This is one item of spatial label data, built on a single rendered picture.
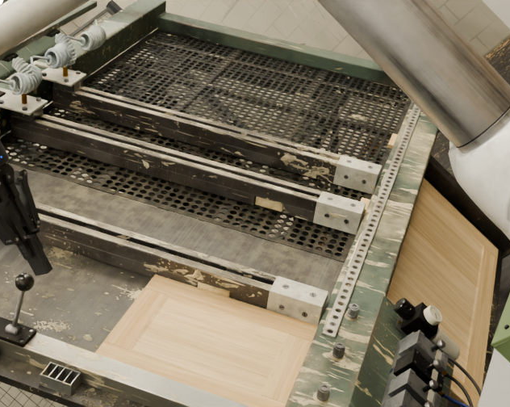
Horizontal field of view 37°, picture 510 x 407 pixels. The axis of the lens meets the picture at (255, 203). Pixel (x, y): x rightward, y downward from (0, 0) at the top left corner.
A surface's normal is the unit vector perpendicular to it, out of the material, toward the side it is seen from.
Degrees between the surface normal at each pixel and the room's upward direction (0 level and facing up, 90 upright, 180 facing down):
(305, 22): 90
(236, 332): 58
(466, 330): 90
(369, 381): 90
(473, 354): 90
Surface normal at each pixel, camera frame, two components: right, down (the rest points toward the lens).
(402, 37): -0.21, 0.30
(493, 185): -0.72, 0.31
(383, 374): 0.61, -0.56
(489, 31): -0.42, 0.57
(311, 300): 0.12, -0.83
